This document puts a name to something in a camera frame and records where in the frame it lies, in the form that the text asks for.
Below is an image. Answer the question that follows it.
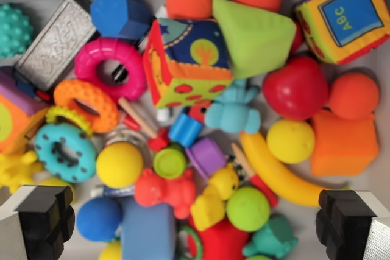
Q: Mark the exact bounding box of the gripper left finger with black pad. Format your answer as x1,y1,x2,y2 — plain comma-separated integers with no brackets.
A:
0,184,76,260

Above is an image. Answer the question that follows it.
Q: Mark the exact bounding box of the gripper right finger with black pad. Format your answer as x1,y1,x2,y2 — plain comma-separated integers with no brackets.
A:
316,189,390,260

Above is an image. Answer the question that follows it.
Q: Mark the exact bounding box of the fabric cube with dinosaur print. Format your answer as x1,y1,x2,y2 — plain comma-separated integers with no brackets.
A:
142,18,234,109

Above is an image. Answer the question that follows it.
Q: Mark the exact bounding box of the yellow rubber giraffe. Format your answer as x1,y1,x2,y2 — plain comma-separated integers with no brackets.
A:
0,150,45,194

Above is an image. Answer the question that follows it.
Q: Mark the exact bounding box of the blue foam ball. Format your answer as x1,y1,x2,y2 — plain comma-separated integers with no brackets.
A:
76,196,124,242

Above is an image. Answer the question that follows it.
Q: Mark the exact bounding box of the yellow foam ball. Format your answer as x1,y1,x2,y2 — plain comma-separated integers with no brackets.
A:
96,141,144,189
266,119,316,164
97,239,122,260

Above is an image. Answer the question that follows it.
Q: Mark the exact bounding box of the teal rubber animal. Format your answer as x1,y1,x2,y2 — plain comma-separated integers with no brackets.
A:
242,213,299,260

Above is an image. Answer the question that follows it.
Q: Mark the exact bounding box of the orange fabric block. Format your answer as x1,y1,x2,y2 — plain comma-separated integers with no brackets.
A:
310,109,380,177

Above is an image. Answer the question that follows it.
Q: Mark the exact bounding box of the blue marker pen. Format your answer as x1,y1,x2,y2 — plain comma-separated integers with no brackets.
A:
90,185,137,199

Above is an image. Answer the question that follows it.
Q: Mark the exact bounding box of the yellow plastic banana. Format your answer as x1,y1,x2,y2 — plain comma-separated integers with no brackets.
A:
239,131,350,208

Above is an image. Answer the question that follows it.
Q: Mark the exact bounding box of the green foam ball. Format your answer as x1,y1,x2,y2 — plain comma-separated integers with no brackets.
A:
225,186,271,233

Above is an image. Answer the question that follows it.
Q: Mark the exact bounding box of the orange and purple fabric cube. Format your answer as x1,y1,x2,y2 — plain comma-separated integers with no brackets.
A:
0,65,49,155

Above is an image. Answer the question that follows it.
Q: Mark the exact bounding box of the blue fabric block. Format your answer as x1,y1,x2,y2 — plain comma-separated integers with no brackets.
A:
117,195,177,260

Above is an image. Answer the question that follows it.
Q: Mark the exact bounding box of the red fabric block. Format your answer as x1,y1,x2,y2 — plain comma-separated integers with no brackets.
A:
187,216,250,260

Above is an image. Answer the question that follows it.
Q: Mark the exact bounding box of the red rubber bear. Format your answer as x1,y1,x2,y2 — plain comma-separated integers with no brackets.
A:
133,167,197,220

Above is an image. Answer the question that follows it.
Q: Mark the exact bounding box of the yellow rubber animal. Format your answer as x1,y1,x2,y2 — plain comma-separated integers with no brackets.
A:
190,163,240,232

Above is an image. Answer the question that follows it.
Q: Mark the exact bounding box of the blue and red toy car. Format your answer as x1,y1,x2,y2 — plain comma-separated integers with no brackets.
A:
12,69,52,103

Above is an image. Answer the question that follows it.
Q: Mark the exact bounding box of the red wooden cylinder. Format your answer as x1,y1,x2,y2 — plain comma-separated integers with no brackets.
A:
123,113,141,132

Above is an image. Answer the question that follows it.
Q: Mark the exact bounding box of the green plastic cup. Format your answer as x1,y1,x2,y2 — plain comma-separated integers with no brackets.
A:
152,146,188,180

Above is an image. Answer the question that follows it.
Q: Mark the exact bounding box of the wooden bolt with red nut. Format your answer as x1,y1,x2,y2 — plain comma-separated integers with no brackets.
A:
118,97,171,152

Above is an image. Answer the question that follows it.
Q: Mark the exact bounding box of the red plastic apple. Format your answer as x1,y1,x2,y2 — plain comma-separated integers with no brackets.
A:
261,55,330,121

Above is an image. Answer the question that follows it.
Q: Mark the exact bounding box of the purple plastic block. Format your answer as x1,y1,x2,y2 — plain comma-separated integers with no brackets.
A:
185,137,229,181

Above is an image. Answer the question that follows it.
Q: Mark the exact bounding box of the light blue elephant teether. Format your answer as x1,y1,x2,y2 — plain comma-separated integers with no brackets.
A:
204,79,262,135

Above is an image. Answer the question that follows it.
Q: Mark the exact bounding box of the black marker pen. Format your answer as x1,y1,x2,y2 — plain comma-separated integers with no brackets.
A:
111,58,132,83

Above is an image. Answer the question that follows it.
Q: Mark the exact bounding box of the blue plastic spool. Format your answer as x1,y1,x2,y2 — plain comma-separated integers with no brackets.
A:
168,113,204,147

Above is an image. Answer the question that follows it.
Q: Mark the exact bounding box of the grey embossed rectangular block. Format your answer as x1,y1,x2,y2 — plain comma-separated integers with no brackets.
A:
14,0,98,92

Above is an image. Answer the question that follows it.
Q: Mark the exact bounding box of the red wooden block with hole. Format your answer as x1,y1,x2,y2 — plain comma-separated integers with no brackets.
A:
187,103,213,124

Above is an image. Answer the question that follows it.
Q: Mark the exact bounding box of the teal spiky ball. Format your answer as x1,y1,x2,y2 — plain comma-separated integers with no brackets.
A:
0,3,34,60

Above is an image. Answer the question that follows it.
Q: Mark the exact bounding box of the fabric cube with ABC print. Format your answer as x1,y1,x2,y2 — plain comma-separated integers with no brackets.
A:
294,0,390,65

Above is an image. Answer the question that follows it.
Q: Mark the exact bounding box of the green fabric pyramid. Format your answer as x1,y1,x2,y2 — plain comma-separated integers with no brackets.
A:
212,0,297,80

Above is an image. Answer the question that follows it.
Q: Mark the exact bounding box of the blue octagonal foam block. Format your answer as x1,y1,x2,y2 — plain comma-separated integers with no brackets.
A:
90,0,155,41

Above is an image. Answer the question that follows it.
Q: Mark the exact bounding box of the teal ring with dark dots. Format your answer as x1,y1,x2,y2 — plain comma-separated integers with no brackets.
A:
33,122,98,184

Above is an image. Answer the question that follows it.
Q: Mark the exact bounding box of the wooden screwdriver red handle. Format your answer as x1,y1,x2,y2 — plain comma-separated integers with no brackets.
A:
230,142,280,209

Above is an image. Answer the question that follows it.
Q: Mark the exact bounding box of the yellow toothed ring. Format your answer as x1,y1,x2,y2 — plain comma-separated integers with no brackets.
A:
45,105,94,136

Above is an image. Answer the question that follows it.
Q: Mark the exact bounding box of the clear plastic rattle ring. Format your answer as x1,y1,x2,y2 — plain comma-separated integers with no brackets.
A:
105,128,153,163

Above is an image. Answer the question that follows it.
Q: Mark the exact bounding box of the orange textured ring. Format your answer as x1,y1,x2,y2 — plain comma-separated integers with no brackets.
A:
53,79,120,135

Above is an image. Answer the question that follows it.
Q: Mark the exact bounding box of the green plastic ring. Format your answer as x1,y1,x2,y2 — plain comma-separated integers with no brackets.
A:
176,225,204,260

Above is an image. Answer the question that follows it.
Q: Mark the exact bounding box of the pink plastic ring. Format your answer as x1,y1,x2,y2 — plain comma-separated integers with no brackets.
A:
74,37,149,102

